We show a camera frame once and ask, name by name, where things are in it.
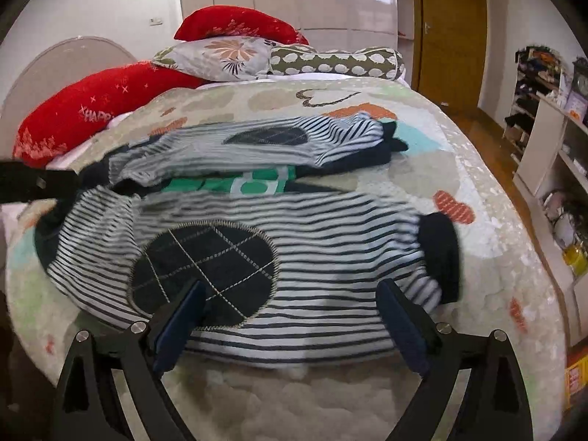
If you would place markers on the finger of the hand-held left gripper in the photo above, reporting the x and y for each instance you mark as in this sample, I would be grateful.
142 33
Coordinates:
27 183

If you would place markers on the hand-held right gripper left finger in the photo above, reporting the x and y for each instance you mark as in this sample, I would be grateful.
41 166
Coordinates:
180 326

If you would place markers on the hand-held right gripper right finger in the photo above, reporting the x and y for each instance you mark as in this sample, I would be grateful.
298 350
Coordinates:
404 330

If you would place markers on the striped pants with dark patches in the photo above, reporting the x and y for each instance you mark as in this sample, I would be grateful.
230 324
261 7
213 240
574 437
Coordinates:
321 239

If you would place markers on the large red pillow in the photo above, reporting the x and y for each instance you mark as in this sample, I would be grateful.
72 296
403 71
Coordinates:
78 105

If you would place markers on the printed fleece blanket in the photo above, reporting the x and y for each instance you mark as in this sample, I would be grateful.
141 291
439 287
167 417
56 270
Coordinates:
482 248

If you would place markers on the beige bed headboard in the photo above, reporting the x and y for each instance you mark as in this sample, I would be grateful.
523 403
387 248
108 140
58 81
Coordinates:
55 62

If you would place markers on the green patterned cloth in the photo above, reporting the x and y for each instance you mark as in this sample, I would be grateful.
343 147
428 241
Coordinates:
243 184

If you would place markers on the orange cardboard box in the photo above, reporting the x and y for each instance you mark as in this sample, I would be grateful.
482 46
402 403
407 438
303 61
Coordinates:
577 376

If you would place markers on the yellow container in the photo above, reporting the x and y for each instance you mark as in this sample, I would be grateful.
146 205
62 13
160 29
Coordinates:
576 259

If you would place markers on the grey floral pillow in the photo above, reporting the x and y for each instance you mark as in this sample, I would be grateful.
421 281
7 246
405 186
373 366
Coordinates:
220 57

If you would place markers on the white shelf unit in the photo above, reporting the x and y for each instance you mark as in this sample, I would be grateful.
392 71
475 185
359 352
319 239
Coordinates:
551 147

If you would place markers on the small red pillow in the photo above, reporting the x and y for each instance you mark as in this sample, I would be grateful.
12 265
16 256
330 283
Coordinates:
229 25

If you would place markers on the shoe rack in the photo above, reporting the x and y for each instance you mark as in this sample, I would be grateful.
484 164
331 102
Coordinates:
533 87

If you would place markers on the olive dotted bolster pillow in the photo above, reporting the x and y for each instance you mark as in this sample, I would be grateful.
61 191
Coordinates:
335 60

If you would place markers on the wooden door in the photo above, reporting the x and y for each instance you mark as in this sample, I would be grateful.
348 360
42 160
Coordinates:
452 32

